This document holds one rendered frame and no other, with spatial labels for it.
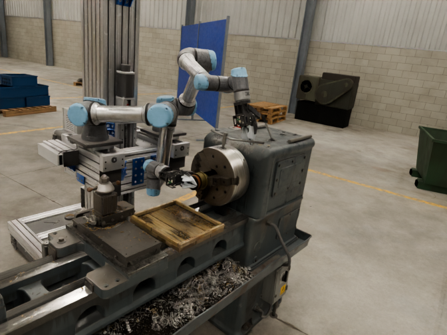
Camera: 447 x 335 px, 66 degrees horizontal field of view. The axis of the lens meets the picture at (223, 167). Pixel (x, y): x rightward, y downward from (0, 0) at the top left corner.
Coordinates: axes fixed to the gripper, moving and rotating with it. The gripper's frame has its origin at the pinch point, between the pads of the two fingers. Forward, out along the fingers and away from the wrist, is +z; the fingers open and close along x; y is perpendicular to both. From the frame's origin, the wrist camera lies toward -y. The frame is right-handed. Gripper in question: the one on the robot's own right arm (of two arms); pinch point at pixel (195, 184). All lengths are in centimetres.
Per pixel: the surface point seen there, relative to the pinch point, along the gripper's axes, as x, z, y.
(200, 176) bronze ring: 3.0, -0.9, -3.8
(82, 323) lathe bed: -37, 10, 64
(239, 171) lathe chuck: 6.4, 10.7, -19.3
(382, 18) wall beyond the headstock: 206, -272, -1004
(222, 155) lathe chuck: 13.1, 2.2, -15.1
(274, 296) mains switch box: -84, 22, -58
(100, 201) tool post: 0.2, -7.6, 45.7
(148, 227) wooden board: -18.9, -6.6, 22.6
